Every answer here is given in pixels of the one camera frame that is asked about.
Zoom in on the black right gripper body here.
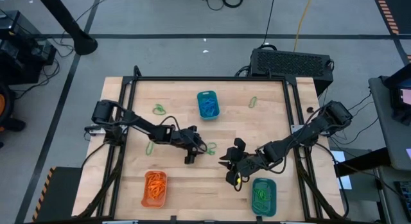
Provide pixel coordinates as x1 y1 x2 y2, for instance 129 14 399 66
225 148 261 186

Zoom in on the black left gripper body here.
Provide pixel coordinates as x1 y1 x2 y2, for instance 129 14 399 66
175 126 206 154

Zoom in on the orange plastic basket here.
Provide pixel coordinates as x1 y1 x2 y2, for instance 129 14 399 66
141 170 168 209

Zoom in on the dark teal plastic basket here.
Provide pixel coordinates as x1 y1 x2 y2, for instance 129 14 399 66
251 177 279 218

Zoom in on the light teal plastic basket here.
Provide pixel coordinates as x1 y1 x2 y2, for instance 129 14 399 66
196 90 221 121

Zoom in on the white power box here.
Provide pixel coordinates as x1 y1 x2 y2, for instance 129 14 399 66
85 124 109 135

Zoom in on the black computer tower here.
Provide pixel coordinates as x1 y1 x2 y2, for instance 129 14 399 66
249 47 335 96

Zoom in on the black stand beam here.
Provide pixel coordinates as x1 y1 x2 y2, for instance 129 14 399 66
333 146 391 177

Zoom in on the black yellow striped mat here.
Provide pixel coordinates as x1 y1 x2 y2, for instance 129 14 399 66
31 166 83 223

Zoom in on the grey desk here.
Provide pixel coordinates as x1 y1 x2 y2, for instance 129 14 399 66
368 74 411 172

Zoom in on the black keyboard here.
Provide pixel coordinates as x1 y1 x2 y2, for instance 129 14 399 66
394 180 411 218

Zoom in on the black pole stand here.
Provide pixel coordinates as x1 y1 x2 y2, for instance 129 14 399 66
33 0 99 56

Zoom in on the dark monitor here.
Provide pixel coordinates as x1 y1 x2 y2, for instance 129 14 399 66
383 62 411 125

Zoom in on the orange black wheeled device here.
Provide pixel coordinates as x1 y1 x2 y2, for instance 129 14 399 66
0 81 26 135

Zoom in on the black equipment cart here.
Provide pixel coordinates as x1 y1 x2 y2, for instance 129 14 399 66
0 10 58 87

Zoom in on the black orange striped mat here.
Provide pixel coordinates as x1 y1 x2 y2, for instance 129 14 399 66
372 0 411 35

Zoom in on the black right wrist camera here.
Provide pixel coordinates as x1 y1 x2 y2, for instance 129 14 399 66
233 137 247 151

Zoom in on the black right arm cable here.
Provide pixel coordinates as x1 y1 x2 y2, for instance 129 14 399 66
232 175 251 192

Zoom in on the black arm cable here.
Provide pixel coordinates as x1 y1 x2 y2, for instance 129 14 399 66
159 116 180 132
232 175 251 192

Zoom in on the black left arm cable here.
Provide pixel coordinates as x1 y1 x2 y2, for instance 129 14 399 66
159 116 180 132

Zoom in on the black metal table frame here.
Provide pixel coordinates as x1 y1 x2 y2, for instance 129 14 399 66
76 65 346 222

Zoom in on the black coiled cable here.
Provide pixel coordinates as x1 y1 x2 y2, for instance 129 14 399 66
205 0 244 12

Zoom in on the thin black cable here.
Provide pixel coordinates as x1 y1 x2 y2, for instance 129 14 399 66
258 0 276 50

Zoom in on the yellow cable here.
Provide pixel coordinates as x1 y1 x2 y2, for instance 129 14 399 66
292 0 315 53

